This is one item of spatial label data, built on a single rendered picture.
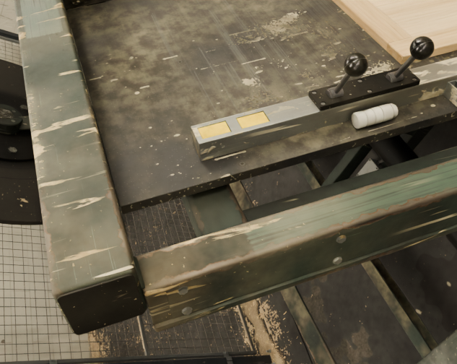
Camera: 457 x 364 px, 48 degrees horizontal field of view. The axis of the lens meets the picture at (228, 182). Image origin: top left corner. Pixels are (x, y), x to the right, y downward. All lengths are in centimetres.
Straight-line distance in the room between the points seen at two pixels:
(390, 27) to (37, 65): 73
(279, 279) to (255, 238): 9
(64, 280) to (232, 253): 21
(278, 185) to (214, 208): 252
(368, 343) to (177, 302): 214
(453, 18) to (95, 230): 92
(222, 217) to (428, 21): 68
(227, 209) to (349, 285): 206
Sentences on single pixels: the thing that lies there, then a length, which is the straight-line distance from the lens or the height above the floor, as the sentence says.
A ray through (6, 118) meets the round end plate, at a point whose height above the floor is 185.
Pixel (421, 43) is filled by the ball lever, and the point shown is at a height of 145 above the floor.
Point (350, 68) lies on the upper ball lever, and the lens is 84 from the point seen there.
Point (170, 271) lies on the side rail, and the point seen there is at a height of 180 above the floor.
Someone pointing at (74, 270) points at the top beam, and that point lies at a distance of 65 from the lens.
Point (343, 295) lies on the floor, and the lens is 290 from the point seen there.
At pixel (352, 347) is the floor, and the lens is 287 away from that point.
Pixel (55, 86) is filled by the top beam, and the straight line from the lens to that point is 94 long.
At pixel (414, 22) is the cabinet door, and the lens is 125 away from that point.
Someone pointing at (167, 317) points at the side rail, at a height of 177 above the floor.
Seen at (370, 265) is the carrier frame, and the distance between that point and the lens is 254.
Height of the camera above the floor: 213
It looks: 34 degrees down
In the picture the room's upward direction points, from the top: 80 degrees counter-clockwise
